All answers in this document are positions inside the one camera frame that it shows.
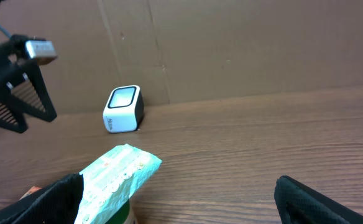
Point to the green lid jar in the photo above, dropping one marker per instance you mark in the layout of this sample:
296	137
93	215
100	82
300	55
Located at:
125	215

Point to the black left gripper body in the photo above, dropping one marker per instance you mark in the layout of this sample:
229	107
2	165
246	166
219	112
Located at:
13	64

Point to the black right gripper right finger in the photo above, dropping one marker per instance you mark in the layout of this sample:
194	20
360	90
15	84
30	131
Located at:
298	204

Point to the small orange box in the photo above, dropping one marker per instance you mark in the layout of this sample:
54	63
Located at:
31	191

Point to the teal wet wipes pack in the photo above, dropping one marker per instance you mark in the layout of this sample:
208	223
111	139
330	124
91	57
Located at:
111	180

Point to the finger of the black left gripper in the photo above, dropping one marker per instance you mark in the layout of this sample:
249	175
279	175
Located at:
31	96
11	120

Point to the white barcode scanner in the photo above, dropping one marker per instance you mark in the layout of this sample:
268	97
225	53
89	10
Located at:
124	110

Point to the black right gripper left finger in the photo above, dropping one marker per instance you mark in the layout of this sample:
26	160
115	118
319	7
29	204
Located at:
57	203

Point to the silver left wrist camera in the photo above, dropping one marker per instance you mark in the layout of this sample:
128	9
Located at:
42	51

